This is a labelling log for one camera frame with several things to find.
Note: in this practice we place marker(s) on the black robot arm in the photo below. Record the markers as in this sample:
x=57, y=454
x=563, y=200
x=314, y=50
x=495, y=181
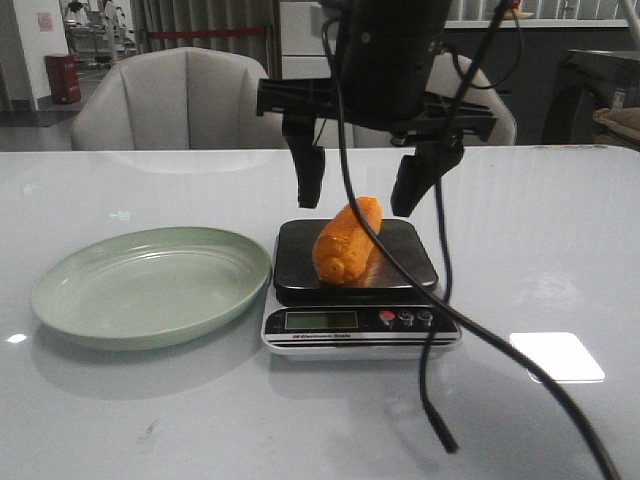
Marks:
x=379, y=68

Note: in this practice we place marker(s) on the grey armchair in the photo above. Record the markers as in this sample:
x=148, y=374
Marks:
x=178, y=99
x=444, y=80

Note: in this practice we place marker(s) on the white drawer cabinet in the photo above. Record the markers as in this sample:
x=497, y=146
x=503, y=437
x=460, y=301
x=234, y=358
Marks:
x=308, y=37

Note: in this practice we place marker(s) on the dark grey sideboard counter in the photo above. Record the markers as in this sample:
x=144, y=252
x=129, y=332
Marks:
x=530, y=58

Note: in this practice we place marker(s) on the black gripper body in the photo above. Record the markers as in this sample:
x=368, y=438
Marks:
x=427, y=118

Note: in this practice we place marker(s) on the left grey armchair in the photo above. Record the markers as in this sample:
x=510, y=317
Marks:
x=178, y=99

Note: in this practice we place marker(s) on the right grey armchair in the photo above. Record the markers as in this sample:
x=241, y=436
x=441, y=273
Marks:
x=444, y=80

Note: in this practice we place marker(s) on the red trash bin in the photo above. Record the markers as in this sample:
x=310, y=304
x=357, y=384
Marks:
x=63, y=79

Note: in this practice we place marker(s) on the red barrier belt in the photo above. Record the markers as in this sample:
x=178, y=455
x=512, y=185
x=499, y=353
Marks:
x=207, y=34

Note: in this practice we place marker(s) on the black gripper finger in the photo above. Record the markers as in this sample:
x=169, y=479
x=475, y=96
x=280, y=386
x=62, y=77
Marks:
x=308, y=158
x=420, y=171

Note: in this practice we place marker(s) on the dark glossy side furniture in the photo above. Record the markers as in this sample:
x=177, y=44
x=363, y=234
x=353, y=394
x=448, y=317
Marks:
x=587, y=81

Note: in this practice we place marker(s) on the orange corn cob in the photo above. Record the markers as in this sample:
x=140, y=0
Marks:
x=342, y=249

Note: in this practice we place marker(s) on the black silver kitchen scale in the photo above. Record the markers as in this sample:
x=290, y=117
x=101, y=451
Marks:
x=377, y=317

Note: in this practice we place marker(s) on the beige cushion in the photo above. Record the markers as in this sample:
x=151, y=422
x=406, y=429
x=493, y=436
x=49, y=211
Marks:
x=618, y=127

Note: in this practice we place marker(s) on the light green plate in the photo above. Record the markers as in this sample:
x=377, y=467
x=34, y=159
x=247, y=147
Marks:
x=152, y=288

